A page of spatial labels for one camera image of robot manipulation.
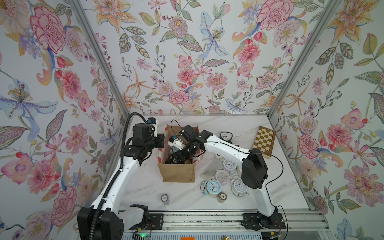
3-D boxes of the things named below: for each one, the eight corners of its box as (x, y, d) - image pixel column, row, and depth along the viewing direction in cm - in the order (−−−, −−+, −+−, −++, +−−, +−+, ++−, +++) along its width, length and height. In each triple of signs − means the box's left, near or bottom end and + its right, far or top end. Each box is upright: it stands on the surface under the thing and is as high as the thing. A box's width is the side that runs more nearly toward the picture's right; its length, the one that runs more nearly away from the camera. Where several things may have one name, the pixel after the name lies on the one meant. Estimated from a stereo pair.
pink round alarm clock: (216, 185, 87) (216, 183, 85) (214, 170, 93) (215, 169, 91) (230, 185, 87) (231, 183, 85) (228, 170, 93) (228, 169, 91)
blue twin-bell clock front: (200, 197, 83) (200, 195, 79) (200, 182, 88) (200, 179, 85) (221, 197, 83) (223, 195, 79) (220, 182, 89) (221, 179, 85)
